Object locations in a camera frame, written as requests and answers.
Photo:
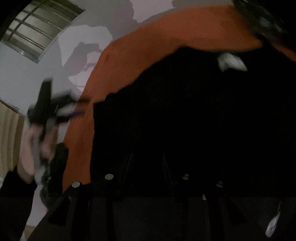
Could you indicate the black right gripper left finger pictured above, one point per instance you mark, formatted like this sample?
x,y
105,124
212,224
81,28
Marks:
x,y
76,208

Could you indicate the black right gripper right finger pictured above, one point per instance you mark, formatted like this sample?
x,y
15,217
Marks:
x,y
205,207

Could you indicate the black t-shirt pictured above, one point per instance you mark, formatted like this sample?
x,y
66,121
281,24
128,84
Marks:
x,y
200,146

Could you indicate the folded camouflage clothes stack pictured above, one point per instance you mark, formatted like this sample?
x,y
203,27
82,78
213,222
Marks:
x,y
273,19

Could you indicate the person's left hand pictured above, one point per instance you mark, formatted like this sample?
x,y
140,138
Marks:
x,y
32,146

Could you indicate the beige curtain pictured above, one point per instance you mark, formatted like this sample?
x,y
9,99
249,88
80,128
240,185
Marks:
x,y
10,140

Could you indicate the dark green garment pile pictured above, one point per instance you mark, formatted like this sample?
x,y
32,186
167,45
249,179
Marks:
x,y
52,179

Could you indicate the barred window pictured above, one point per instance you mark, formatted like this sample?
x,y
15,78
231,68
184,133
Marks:
x,y
37,25

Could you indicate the orange fleece bed blanket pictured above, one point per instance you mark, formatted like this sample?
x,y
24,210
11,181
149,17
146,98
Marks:
x,y
150,57

